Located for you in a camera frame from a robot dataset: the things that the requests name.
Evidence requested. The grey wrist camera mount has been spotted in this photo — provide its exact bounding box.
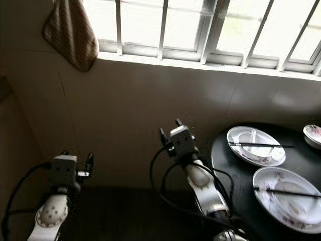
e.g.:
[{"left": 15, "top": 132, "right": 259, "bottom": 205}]
[
  {"left": 51, "top": 155, "right": 79, "bottom": 187},
  {"left": 170, "top": 126, "right": 196, "bottom": 157}
]

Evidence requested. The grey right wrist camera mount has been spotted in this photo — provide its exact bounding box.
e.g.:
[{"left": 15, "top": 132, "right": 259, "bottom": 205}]
[{"left": 170, "top": 126, "right": 196, "bottom": 157}]

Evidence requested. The small pink floral bowl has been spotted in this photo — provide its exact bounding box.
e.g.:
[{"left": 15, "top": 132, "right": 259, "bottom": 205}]
[{"left": 303, "top": 124, "right": 321, "bottom": 150}]

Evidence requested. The white barred window frame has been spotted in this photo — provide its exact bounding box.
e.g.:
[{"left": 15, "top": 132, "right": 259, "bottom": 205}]
[{"left": 83, "top": 0, "right": 321, "bottom": 77}]

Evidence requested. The brown striped hanging towel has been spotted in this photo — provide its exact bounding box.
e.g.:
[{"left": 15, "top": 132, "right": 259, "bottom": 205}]
[{"left": 43, "top": 0, "right": 99, "bottom": 72}]

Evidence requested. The pink floral rimmed plate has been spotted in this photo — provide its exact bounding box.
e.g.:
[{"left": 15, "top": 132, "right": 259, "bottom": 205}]
[{"left": 227, "top": 126, "right": 286, "bottom": 168}]

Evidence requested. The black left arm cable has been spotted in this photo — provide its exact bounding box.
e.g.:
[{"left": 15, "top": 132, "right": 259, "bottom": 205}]
[{"left": 1, "top": 162, "right": 53, "bottom": 241}]

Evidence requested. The small white bowl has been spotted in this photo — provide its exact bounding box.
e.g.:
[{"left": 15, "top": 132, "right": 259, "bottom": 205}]
[{"left": 238, "top": 130, "right": 280, "bottom": 160}]

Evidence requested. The beige kitchen cabinet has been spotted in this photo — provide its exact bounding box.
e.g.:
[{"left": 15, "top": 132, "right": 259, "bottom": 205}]
[{"left": 0, "top": 75, "right": 47, "bottom": 241}]

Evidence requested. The black chopstick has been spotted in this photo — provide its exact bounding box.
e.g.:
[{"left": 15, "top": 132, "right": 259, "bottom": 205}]
[
  {"left": 230, "top": 144, "right": 295, "bottom": 149},
  {"left": 254, "top": 187, "right": 321, "bottom": 196},
  {"left": 229, "top": 142, "right": 296, "bottom": 149},
  {"left": 255, "top": 188, "right": 321, "bottom": 197}
]

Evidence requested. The white ceramic spoon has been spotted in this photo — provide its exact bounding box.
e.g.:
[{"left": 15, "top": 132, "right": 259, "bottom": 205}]
[{"left": 248, "top": 130, "right": 259, "bottom": 146}]

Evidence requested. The large blue floral plate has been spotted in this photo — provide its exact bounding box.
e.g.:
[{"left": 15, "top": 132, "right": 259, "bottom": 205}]
[{"left": 252, "top": 167, "right": 321, "bottom": 234}]

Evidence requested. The round black table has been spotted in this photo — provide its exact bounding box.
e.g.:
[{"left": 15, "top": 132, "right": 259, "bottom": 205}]
[{"left": 211, "top": 125, "right": 321, "bottom": 241}]

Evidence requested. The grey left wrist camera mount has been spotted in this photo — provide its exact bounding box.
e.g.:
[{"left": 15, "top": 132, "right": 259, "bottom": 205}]
[{"left": 51, "top": 155, "right": 79, "bottom": 187}]

